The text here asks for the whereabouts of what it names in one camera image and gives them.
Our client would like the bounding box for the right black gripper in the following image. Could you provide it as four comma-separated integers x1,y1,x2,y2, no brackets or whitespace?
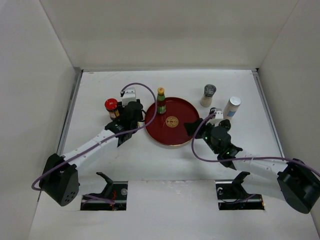
184,117,220,155

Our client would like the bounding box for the green label sauce bottle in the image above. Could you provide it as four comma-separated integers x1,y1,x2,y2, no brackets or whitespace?
156,87,166,114

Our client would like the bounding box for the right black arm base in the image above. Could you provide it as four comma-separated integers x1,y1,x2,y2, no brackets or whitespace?
215,172,265,211

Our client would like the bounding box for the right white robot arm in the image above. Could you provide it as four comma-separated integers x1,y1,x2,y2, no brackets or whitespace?
184,116,320,214

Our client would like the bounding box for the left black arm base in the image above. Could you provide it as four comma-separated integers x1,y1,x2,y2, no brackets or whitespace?
80,172,129,212

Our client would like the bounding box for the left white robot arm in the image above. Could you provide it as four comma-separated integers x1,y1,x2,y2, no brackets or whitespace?
39,99,143,207

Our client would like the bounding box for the red lid sauce jar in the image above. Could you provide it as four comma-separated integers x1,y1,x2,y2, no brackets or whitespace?
104,98,120,120

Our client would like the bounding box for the red round tray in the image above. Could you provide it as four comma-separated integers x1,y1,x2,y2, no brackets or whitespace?
145,97,200,146

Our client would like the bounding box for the black cap pepper bottle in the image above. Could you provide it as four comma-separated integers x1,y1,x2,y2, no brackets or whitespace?
219,119,231,131

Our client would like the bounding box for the grey cap salt grinder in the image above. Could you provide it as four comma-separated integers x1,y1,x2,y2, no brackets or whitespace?
200,84,217,108

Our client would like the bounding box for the white blue cylinder shaker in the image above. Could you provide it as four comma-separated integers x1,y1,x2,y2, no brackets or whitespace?
223,96,242,120

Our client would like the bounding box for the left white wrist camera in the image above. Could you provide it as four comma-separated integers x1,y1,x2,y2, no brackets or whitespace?
120,87,137,107

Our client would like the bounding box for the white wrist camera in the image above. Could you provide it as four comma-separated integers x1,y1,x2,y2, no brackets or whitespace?
209,107,224,125
120,87,137,107

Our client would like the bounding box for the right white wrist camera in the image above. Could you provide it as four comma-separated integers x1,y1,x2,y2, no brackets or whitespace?
209,107,224,125

